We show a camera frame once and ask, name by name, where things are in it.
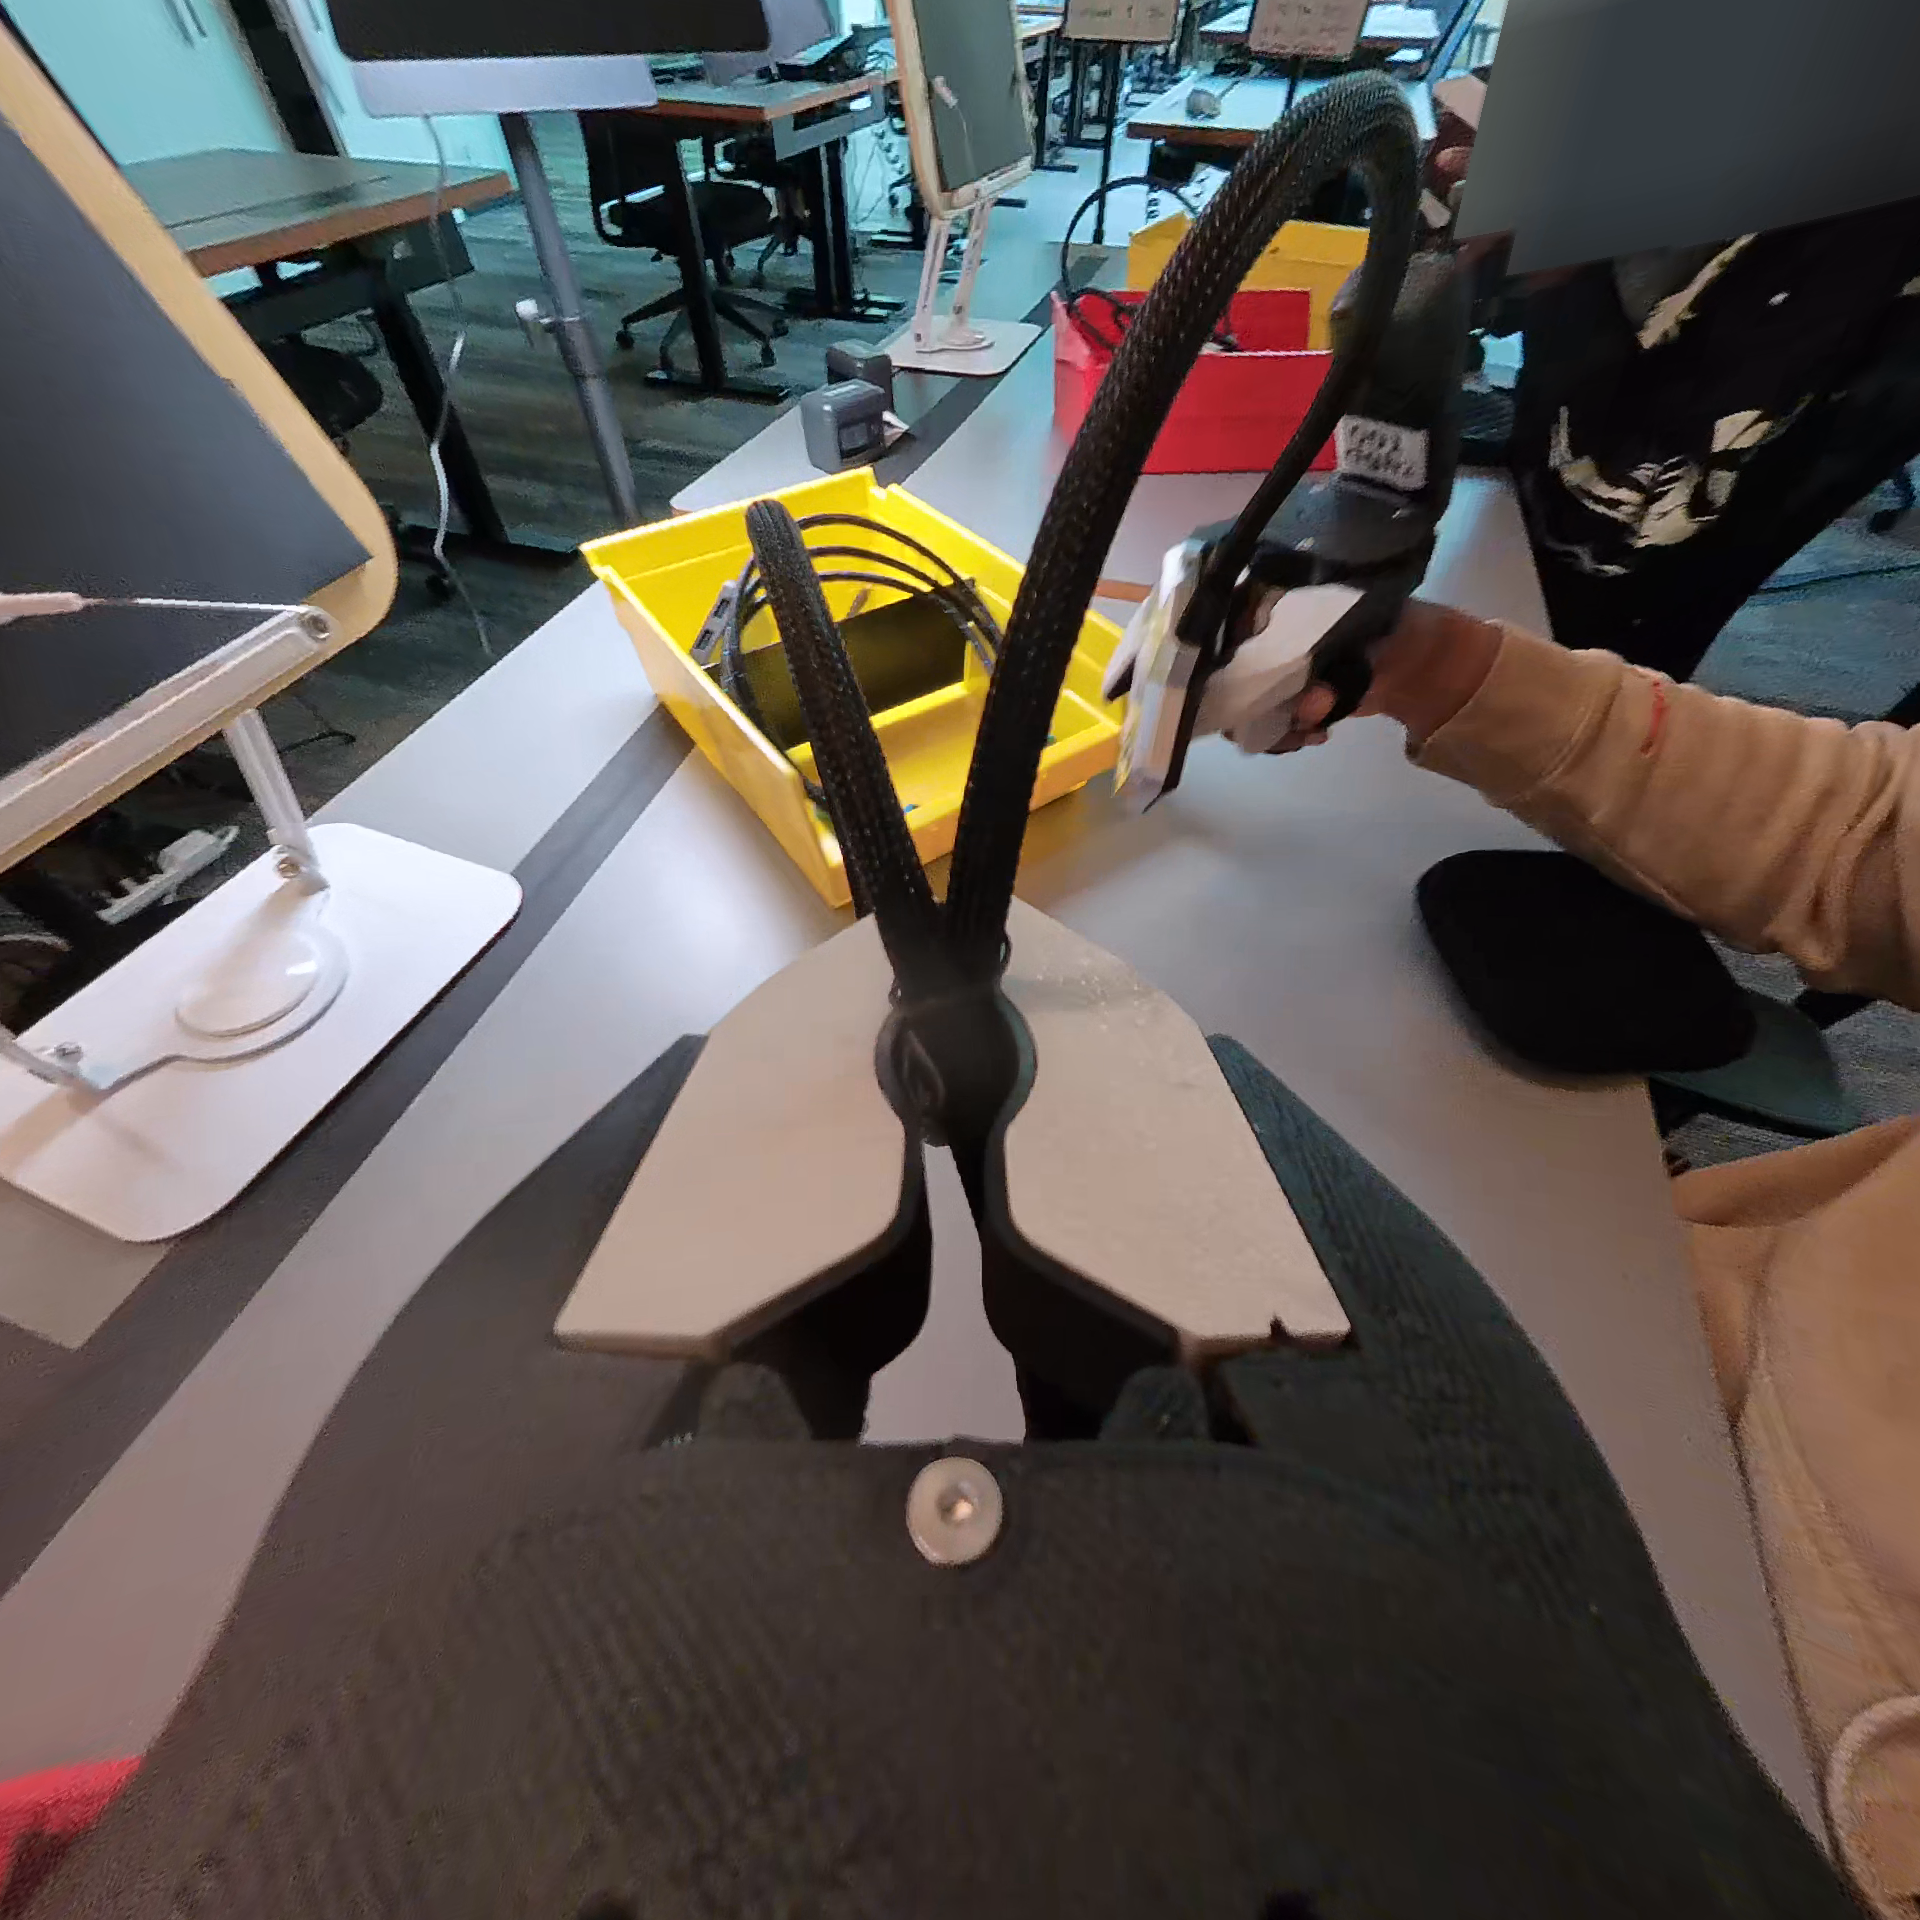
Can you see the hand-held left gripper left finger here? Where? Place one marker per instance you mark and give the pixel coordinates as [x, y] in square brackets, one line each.
[748, 1187]

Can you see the person's right forearm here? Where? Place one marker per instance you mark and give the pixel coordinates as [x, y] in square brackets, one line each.
[1678, 783]

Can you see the person's beige hoodie torso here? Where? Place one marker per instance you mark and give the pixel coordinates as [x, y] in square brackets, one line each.
[1830, 1349]

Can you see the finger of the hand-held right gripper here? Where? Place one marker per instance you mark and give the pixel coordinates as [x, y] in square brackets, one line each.
[1275, 660]
[1147, 691]

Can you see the black divider plate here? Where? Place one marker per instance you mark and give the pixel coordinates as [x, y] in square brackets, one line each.
[900, 660]

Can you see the small grey device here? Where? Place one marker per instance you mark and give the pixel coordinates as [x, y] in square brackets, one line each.
[848, 430]

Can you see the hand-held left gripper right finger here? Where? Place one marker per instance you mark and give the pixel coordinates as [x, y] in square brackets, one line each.
[1153, 1187]

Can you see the black monitor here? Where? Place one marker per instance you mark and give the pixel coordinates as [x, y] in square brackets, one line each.
[570, 32]

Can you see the person's right hand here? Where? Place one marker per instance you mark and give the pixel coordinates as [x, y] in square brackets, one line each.
[1424, 667]

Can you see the dark desk with wooden edge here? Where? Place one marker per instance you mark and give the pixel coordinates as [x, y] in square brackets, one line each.
[302, 194]

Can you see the white board stand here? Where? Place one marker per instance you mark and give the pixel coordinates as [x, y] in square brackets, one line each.
[973, 348]
[376, 933]

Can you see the black office chair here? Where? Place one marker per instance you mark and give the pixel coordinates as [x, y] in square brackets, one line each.
[674, 211]

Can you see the grey monitor pole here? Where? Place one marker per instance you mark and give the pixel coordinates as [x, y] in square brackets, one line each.
[579, 300]

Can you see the black chair armrest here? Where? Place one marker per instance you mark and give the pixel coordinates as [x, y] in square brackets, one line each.
[1574, 961]

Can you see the white power strip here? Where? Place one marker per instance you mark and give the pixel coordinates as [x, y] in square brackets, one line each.
[163, 876]

